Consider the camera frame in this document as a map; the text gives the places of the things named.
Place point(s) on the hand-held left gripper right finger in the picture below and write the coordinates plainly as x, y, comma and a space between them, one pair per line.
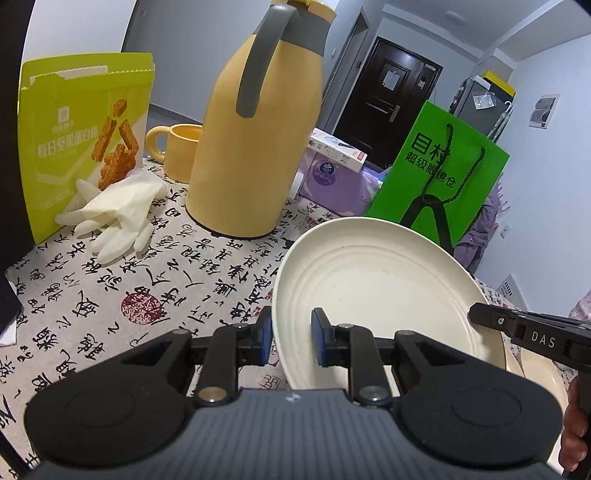
319, 339

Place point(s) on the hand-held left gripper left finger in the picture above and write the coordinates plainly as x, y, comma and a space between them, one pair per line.
265, 337

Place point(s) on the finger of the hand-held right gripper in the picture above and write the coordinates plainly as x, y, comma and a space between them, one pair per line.
494, 318

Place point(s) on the cream ridged plate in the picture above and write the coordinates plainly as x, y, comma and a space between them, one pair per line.
540, 383
392, 286

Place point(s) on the person's right hand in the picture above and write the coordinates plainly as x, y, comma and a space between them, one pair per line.
579, 424

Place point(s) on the white slatted panel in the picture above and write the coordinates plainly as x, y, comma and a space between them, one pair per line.
508, 288

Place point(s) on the purple jacket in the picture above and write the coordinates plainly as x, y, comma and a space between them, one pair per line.
480, 230

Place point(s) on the purple tissue pack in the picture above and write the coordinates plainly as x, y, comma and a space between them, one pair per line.
332, 189

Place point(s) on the green paper bag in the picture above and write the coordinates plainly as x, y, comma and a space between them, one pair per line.
415, 184

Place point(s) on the white rubber glove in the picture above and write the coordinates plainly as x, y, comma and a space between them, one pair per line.
120, 235
120, 198

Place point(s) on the white carton box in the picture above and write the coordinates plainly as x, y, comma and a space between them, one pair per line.
332, 147

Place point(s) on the folded pale umbrella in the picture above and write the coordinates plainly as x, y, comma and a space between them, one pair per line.
503, 120

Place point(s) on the yellow thermos jug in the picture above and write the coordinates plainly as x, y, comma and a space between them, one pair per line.
254, 138

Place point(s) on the yellow mug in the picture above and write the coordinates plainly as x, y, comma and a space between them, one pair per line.
180, 152

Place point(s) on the grey refrigerator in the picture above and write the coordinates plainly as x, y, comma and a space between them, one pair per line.
480, 115

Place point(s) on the yellow box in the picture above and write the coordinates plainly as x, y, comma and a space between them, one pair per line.
501, 83

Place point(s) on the dark entrance door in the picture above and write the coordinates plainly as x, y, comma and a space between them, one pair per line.
369, 92

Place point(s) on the white paper slip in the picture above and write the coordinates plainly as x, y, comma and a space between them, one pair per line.
7, 334

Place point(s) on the grey interior door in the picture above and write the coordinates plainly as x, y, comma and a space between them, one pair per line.
355, 69

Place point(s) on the yellow-green snack box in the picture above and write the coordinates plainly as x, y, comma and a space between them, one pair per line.
69, 138

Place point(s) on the pale purple wall decoration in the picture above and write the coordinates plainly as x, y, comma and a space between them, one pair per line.
503, 198

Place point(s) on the wall picture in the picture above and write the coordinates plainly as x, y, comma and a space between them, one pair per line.
545, 110

